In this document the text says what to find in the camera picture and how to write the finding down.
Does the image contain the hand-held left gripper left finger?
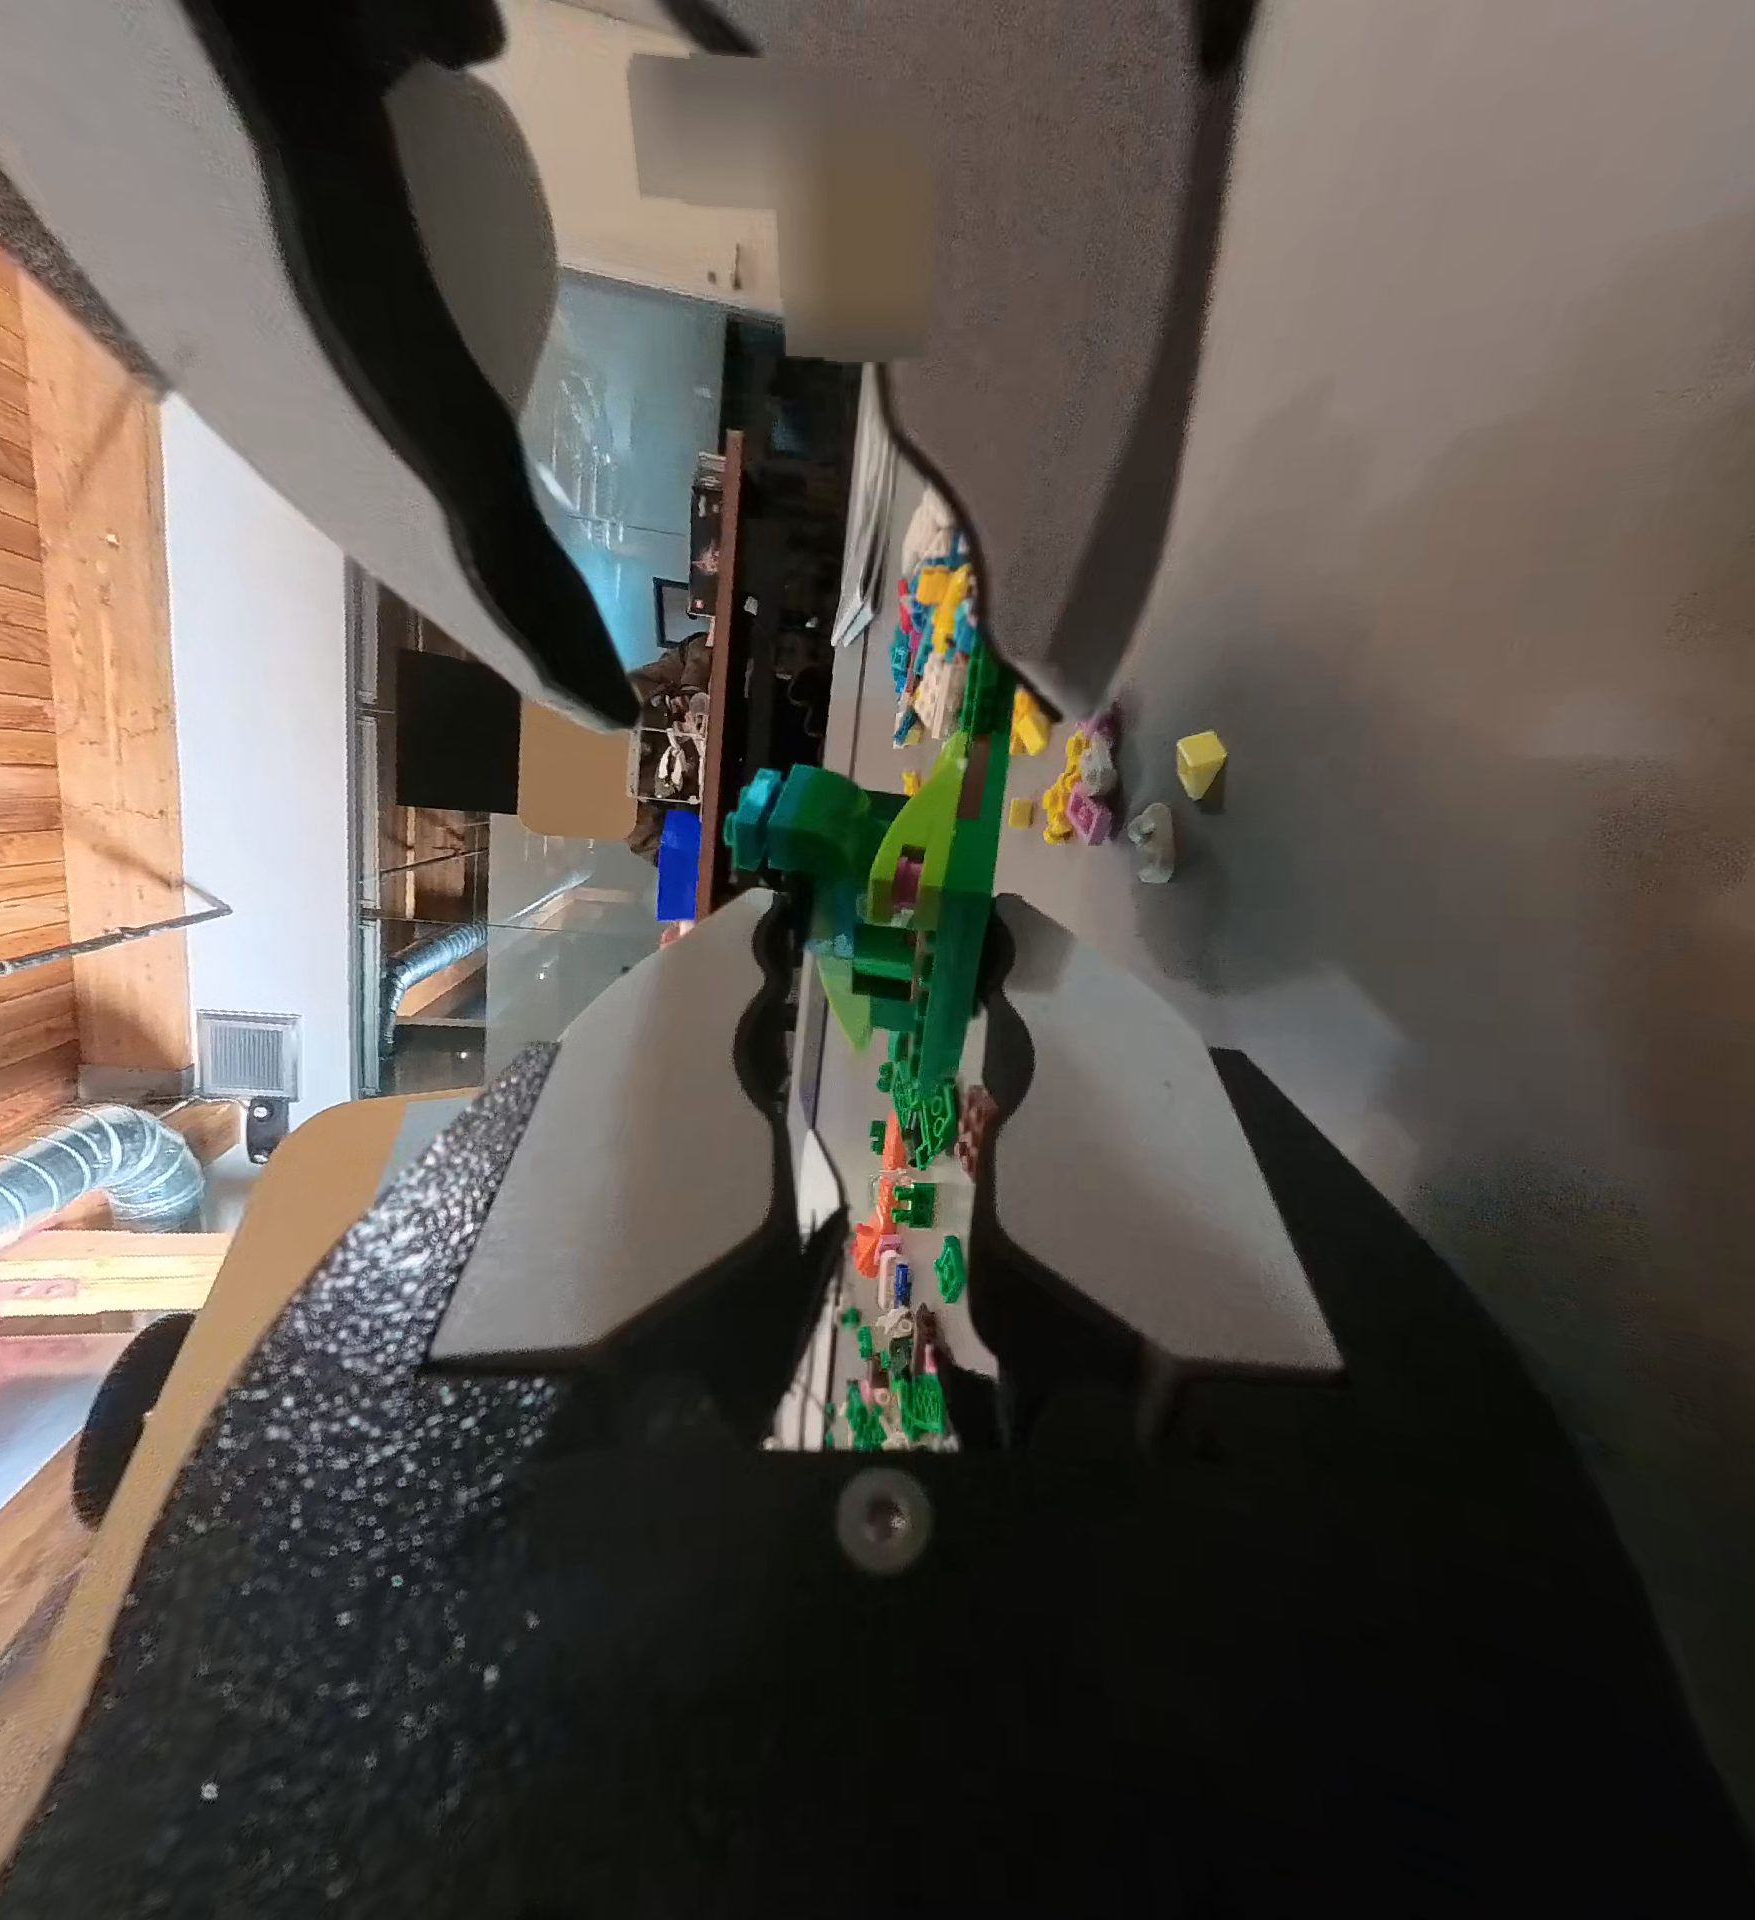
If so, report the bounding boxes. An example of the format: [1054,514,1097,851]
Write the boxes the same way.
[426,889,851,1453]

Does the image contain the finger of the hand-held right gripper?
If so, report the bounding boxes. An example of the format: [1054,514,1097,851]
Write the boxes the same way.
[0,0,642,736]
[749,0,1262,725]

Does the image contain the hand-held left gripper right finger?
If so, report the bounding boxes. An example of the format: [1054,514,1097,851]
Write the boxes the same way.
[965,892,1347,1453]

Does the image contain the pile of colourful toy bricks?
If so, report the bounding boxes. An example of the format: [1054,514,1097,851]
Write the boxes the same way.
[884,495,1002,752]

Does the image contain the green toy brick model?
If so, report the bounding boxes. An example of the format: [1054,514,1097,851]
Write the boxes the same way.
[726,645,1024,1108]

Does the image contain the scatter of green toy bricks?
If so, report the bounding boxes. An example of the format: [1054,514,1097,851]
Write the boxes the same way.
[829,1051,1002,1454]

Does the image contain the orange brick separator tool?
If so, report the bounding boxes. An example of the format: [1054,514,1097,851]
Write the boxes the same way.
[851,1117,920,1280]

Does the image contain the flat instruction booklet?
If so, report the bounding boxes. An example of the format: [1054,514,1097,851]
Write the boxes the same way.
[829,365,905,649]

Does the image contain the wooden book stand board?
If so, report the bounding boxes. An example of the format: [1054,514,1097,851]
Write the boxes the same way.
[66,1090,461,1660]

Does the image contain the long wooden-edged table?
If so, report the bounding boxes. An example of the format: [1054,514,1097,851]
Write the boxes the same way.
[660,428,754,962]

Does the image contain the scattered pink yellow toy bricks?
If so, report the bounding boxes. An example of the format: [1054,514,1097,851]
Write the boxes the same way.
[1009,687,1122,851]

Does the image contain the silver flexible air duct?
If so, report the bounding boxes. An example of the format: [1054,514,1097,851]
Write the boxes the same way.
[376,918,491,1025]
[0,1102,210,1310]

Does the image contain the wall air vent grille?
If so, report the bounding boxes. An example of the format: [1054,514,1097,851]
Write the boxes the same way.
[195,1007,306,1102]

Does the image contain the black wall screen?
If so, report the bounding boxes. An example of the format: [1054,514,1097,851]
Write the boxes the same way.
[396,647,524,812]

